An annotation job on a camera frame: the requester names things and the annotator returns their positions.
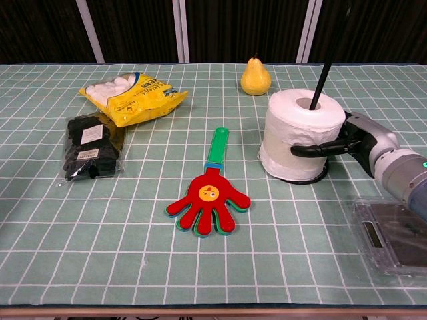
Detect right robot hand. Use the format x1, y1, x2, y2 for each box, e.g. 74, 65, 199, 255
290, 111, 400, 179

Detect black wire roll holder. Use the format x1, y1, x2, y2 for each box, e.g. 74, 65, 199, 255
282, 0, 352, 185

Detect white toilet paper roll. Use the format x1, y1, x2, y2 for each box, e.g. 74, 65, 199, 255
258, 88, 346, 181

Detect red green hand clapper toy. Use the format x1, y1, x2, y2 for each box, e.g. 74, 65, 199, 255
164, 127, 252, 238

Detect green checkered tablecloth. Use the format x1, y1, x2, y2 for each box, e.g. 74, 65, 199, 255
0, 62, 427, 307

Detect clear digital pocket scale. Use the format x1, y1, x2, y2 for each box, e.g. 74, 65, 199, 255
350, 198, 427, 284

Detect yellow pear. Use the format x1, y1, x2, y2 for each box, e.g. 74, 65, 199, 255
241, 53, 272, 96

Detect yellow cotton ball bag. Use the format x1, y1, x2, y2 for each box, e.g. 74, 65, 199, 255
77, 71, 189, 128

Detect black gloves in plastic bag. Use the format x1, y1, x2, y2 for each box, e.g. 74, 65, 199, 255
56, 111, 129, 187

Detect white vertical frame post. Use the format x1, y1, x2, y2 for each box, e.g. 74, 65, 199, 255
296, 0, 320, 64
75, 0, 106, 64
171, 0, 191, 63

